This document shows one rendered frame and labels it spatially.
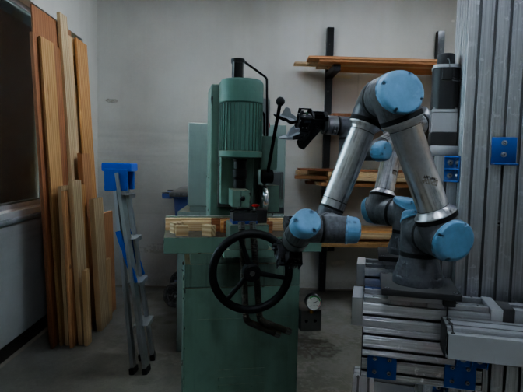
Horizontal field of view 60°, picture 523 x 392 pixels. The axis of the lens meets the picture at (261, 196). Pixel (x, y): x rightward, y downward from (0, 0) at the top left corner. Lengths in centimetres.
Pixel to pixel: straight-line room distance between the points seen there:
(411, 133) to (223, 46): 323
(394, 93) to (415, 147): 15
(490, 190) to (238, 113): 93
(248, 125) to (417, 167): 75
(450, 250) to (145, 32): 363
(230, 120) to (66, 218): 154
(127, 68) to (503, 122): 342
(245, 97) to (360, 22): 282
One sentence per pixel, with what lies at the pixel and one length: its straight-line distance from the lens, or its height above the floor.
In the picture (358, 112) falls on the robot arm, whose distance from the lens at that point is 137.
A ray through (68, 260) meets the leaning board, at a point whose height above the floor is 55.
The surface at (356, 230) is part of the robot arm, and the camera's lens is 124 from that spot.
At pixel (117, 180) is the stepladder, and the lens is 256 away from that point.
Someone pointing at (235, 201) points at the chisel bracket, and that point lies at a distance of 181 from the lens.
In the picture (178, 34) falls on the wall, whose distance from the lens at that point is 440.
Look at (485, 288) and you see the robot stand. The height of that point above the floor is 78.
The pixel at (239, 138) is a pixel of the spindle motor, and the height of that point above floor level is 127.
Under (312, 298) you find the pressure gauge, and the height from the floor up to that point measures 68.
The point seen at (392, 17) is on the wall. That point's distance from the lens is 459.
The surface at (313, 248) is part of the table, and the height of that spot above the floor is 85.
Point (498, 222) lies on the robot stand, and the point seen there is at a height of 100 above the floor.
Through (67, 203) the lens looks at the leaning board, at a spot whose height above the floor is 90.
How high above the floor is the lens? 118
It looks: 4 degrees down
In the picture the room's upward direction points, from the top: 1 degrees clockwise
